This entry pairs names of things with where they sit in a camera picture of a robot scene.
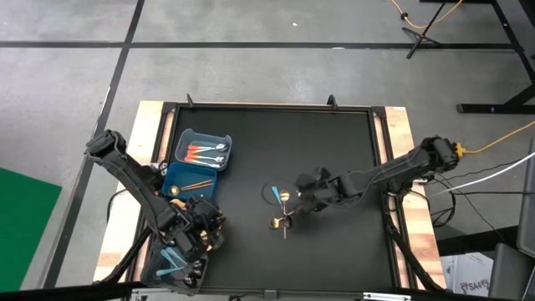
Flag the white cardboard box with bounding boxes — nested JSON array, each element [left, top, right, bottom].
[[441, 250, 495, 298]]

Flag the black rig beam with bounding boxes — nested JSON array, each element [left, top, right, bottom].
[[0, 280, 535, 301]]

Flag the dark grey chair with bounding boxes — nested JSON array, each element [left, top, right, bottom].
[[487, 242, 535, 301]]

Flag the gold spoon copper handle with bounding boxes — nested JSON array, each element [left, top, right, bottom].
[[167, 178, 215, 196], [278, 190, 292, 240], [179, 181, 215, 190], [268, 211, 298, 231]]

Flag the black desk foot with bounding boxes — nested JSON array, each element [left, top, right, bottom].
[[436, 225, 519, 257]]

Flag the black power cable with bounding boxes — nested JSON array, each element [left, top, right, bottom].
[[453, 190, 535, 196]]

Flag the silver rig bracket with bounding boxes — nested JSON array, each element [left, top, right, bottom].
[[362, 292, 413, 301]]

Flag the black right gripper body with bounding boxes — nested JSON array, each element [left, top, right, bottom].
[[295, 166, 350, 210]]

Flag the black plastic bin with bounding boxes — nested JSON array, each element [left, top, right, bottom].
[[140, 244, 208, 293]]

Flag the white cable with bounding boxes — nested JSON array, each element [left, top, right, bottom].
[[434, 150, 535, 196]]

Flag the yellow extension cord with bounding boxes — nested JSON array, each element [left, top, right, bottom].
[[463, 120, 535, 155], [388, 0, 465, 30]]

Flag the dark grey panel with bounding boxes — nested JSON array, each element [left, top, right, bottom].
[[516, 137, 535, 258]]

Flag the light blue translucent bin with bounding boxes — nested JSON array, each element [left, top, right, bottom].
[[174, 128, 233, 172]]

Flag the green floor mat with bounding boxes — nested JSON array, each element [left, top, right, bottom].
[[0, 166, 63, 293]]

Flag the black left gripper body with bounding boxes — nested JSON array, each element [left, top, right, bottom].
[[168, 196, 227, 253]]

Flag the dark blue plastic bin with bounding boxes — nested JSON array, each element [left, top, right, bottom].
[[161, 161, 219, 202]]

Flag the black tripod stand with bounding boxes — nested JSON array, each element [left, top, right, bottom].
[[400, 0, 447, 60]]

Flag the black desk leg frame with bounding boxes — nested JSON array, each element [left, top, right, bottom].
[[455, 0, 535, 115]]

